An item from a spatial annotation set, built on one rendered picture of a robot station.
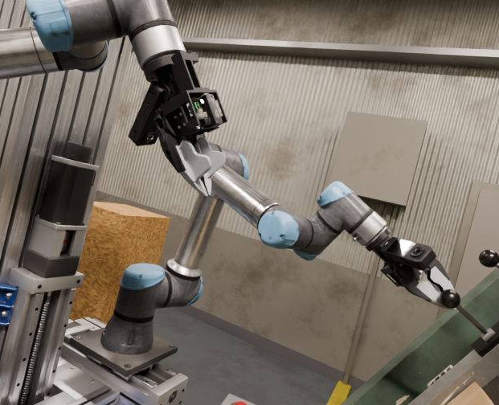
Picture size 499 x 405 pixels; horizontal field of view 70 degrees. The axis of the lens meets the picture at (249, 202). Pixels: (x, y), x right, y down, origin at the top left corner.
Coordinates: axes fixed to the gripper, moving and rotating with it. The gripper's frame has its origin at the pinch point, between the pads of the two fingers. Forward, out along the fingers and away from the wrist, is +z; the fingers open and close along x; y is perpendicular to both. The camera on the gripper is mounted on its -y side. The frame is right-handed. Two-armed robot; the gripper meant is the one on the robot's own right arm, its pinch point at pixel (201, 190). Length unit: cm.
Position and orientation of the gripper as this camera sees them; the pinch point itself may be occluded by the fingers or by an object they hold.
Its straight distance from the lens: 58.9
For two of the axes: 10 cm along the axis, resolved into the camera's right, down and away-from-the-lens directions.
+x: 5.4, -2.6, 8.0
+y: 7.7, -2.4, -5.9
